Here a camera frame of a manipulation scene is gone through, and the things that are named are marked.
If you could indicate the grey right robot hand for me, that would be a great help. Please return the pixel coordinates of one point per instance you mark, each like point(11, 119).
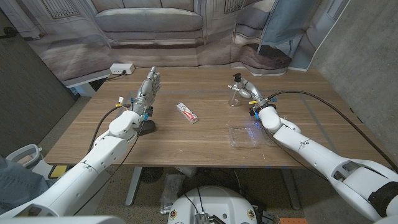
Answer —
point(253, 91)

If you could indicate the yellow flat object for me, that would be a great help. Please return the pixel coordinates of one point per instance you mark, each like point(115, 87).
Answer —
point(58, 171)

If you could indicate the orange box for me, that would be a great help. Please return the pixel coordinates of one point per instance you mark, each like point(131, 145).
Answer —
point(292, 221)

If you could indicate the clear plastic bag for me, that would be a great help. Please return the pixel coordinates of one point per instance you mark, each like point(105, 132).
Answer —
point(171, 193)

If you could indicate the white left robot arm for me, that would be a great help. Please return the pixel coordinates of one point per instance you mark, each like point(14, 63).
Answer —
point(87, 168)

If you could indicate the clear plastic clamshell container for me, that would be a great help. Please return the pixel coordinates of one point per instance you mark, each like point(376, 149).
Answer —
point(244, 137)

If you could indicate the white red toothpaste box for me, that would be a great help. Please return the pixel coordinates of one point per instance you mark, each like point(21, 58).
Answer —
point(186, 112)

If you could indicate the white shelf board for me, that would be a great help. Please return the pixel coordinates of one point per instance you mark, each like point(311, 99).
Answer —
point(84, 84)

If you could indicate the clear dispenser bottle black pump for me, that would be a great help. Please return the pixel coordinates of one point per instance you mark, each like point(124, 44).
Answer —
point(234, 100)

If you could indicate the person in blue jeans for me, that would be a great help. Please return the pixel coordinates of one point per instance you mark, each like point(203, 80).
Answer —
point(15, 186)

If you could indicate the grey table leg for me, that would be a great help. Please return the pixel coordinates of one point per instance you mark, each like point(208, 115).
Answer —
point(292, 193)

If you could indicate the black flat pad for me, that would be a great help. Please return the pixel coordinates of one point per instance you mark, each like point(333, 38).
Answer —
point(149, 127)

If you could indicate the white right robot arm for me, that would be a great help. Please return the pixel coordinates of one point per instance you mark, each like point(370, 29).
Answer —
point(317, 155)

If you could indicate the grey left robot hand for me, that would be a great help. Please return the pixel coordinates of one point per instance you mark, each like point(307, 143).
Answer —
point(147, 91)

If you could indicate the white plastic bin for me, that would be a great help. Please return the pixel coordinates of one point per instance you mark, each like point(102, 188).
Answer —
point(25, 155)

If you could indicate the white table leg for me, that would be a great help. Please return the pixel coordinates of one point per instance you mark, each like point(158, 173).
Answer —
point(133, 186)

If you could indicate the black round fan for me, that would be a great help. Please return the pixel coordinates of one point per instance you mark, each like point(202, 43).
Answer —
point(151, 174)

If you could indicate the white power strip box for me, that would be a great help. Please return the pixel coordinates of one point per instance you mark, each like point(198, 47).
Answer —
point(122, 68)

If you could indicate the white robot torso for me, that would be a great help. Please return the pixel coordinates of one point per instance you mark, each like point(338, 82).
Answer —
point(214, 202)

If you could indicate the printed living room backdrop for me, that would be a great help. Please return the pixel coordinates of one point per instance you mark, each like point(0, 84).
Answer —
point(149, 18)

